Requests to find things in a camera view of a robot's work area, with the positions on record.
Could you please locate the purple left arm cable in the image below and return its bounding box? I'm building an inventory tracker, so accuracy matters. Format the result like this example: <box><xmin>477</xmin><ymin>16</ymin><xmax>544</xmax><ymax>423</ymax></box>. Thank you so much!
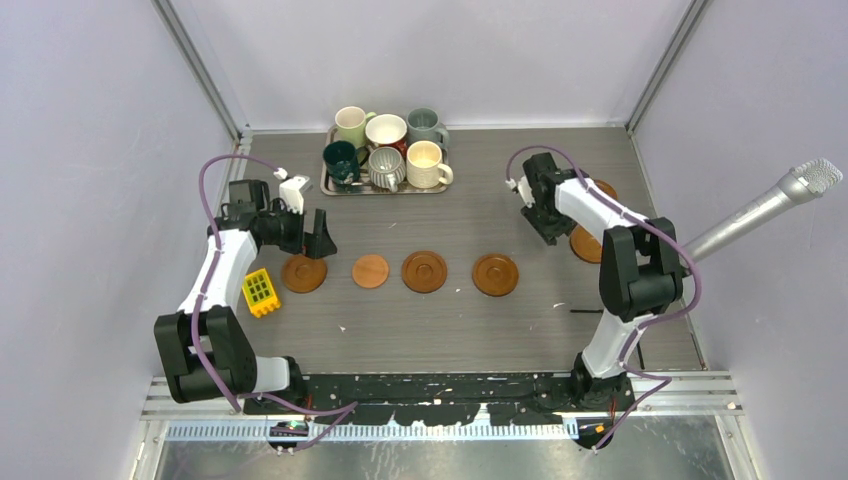
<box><xmin>190</xmin><ymin>153</ymin><xmax>359</xmax><ymax>455</ymax></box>

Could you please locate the cream mug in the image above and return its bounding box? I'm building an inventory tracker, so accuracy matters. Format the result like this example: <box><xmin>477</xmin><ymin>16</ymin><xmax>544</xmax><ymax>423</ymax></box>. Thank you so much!
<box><xmin>406</xmin><ymin>140</ymin><xmax>454</xmax><ymax>189</ymax></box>

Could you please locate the silver microphone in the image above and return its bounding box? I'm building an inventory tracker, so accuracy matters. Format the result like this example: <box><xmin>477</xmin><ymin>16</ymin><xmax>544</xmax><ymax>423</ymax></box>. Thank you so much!
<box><xmin>684</xmin><ymin>158</ymin><xmax>843</xmax><ymax>262</ymax></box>

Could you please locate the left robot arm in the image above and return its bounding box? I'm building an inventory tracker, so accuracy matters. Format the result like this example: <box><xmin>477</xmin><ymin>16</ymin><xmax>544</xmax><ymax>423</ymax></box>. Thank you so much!
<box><xmin>154</xmin><ymin>175</ymin><xmax>337</xmax><ymax>414</ymax></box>

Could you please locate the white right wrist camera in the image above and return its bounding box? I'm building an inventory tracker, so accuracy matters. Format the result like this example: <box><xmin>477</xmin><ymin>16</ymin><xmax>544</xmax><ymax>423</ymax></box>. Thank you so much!
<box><xmin>505</xmin><ymin>176</ymin><xmax>535</xmax><ymax>208</ymax></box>

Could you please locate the grey ribbed mug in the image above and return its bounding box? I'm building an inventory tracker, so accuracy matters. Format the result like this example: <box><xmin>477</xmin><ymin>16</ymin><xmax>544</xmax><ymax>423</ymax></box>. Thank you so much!
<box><xmin>367</xmin><ymin>147</ymin><xmax>406</xmax><ymax>193</ymax></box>

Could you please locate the black microphone stand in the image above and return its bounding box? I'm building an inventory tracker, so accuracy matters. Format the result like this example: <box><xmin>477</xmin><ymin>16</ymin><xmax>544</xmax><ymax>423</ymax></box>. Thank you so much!
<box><xmin>569</xmin><ymin>308</ymin><xmax>645</xmax><ymax>379</ymax></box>

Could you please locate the plain light wooden coaster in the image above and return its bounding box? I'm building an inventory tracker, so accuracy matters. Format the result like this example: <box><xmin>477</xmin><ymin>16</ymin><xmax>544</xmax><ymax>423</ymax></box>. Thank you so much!
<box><xmin>351</xmin><ymin>254</ymin><xmax>390</xmax><ymax>289</ymax></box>

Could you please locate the silver metal tray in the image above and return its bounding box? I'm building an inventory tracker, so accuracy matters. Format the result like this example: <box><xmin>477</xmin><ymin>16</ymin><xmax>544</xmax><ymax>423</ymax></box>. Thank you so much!
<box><xmin>320</xmin><ymin>143</ymin><xmax>451</xmax><ymax>196</ymax></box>

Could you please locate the grooved wooden coaster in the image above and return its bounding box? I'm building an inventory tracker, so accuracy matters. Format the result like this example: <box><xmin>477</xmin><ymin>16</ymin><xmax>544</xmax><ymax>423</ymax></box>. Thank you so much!
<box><xmin>594</xmin><ymin>179</ymin><xmax>618</xmax><ymax>200</ymax></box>
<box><xmin>569</xmin><ymin>226</ymin><xmax>602</xmax><ymax>264</ymax></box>
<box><xmin>401</xmin><ymin>250</ymin><xmax>448</xmax><ymax>294</ymax></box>
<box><xmin>281</xmin><ymin>255</ymin><xmax>328</xmax><ymax>294</ymax></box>
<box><xmin>471</xmin><ymin>253</ymin><xmax>520</xmax><ymax>297</ymax></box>

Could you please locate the yellow toy block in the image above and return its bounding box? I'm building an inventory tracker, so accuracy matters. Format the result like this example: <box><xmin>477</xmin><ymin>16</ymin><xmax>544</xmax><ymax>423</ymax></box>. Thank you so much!
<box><xmin>242</xmin><ymin>268</ymin><xmax>282</xmax><ymax>318</ymax></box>

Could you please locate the red white mug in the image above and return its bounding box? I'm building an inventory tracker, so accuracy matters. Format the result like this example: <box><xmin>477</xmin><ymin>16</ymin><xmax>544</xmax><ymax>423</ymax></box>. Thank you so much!
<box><xmin>365</xmin><ymin>114</ymin><xmax>408</xmax><ymax>156</ymax></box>

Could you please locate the light green mug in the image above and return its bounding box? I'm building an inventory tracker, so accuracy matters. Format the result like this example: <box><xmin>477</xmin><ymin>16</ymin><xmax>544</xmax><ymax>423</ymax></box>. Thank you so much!
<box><xmin>334</xmin><ymin>106</ymin><xmax>376</xmax><ymax>148</ymax></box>

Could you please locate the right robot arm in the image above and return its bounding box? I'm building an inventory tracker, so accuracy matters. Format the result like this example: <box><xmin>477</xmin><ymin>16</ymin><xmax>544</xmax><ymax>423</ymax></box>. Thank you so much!
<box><xmin>513</xmin><ymin>153</ymin><xmax>683</xmax><ymax>411</ymax></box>

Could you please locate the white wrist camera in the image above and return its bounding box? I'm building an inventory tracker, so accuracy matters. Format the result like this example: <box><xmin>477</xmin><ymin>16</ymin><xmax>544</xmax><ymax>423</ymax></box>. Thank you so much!
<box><xmin>273</xmin><ymin>168</ymin><xmax>312</xmax><ymax>215</ymax></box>
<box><xmin>505</xmin><ymin>176</ymin><xmax>535</xmax><ymax>208</ymax></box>

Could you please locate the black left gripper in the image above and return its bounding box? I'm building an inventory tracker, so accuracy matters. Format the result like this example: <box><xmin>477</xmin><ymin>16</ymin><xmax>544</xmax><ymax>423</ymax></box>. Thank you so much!
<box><xmin>262</xmin><ymin>200</ymin><xmax>336</xmax><ymax>260</ymax></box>

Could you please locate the dark green mug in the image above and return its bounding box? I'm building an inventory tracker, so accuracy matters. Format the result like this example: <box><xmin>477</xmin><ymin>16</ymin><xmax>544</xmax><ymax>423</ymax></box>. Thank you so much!
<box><xmin>322</xmin><ymin>140</ymin><xmax>369</xmax><ymax>186</ymax></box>

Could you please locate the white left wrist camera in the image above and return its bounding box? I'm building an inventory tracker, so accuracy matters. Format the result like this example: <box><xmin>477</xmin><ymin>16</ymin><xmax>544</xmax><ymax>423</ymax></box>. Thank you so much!
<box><xmin>273</xmin><ymin>168</ymin><xmax>312</xmax><ymax>215</ymax></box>

